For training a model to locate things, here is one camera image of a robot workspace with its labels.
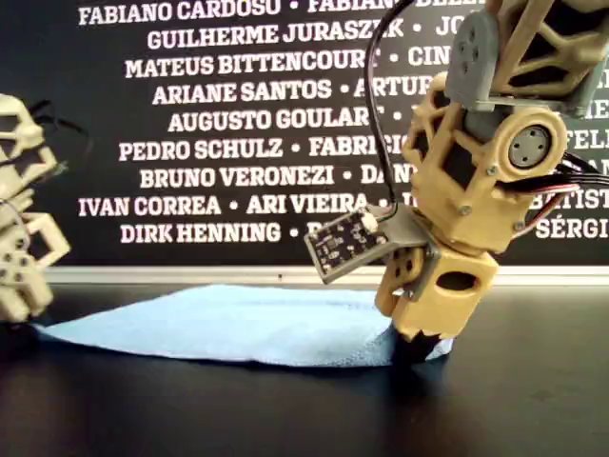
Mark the left gripper tan body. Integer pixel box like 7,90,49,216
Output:
0,189,72,270

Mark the right gripper tan body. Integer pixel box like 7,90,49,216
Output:
412,246,500,307

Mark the right gripper perforated tan jaw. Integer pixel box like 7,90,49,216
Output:
374,248,425,319

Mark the right gripper solid tan jaw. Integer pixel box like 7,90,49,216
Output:
396,302,480,368

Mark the left gripper perforated tan jaw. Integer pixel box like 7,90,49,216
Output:
0,251,54,344

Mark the light blue cloth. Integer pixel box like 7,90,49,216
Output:
35,284,451,370

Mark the black board with white names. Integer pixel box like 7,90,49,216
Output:
0,0,609,268

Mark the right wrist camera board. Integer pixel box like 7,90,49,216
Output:
304,208,396,286

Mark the right grey camera bracket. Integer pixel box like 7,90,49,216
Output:
368,207,442,304

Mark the left camera black cable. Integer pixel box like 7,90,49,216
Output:
26,98,94,172

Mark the camera black cable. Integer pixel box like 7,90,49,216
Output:
363,0,418,225
26,98,94,172

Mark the right arm wire bundle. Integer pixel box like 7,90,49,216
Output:
516,154,609,239

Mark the right camera black cable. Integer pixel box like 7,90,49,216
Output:
363,0,418,225

